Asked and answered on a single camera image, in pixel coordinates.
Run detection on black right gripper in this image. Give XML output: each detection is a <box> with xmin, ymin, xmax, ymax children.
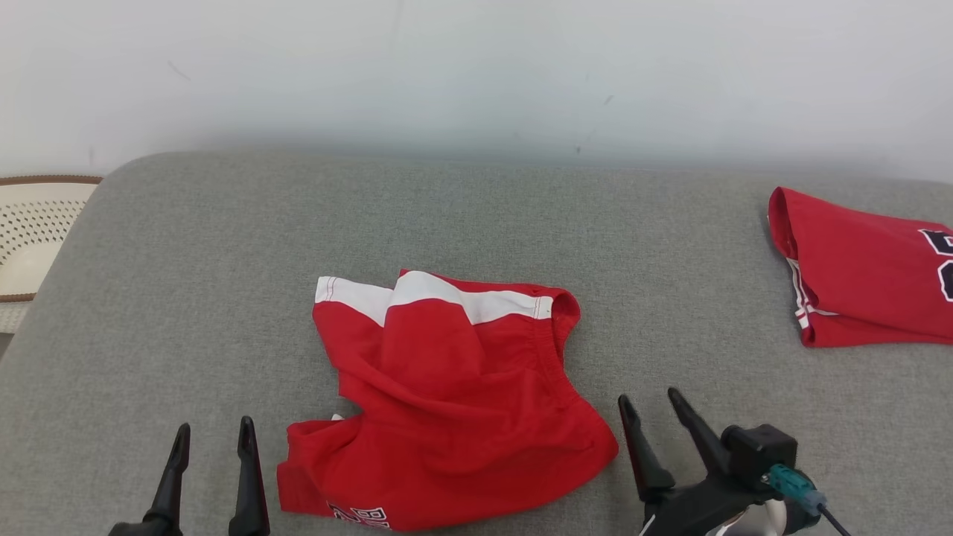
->
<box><xmin>618</xmin><ymin>387</ymin><xmax>779</xmax><ymax>536</ymax></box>

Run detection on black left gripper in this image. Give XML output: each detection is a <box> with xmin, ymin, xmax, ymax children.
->
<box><xmin>108</xmin><ymin>415</ymin><xmax>270</xmax><ymax>536</ymax></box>

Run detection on red shorts with white stripe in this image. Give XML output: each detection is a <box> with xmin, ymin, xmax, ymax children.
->
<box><xmin>277</xmin><ymin>269</ymin><xmax>619</xmax><ymax>532</ymax></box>

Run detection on red jersey with white sleeves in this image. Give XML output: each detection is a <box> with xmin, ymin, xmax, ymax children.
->
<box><xmin>768</xmin><ymin>186</ymin><xmax>953</xmax><ymax>348</ymax></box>

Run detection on cream perforated laundry basket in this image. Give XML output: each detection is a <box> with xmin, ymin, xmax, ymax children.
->
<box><xmin>0</xmin><ymin>175</ymin><xmax>103</xmax><ymax>334</ymax></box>

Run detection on teal connector camera cable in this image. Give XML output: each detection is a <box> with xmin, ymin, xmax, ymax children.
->
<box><xmin>767</xmin><ymin>463</ymin><xmax>853</xmax><ymax>536</ymax></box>

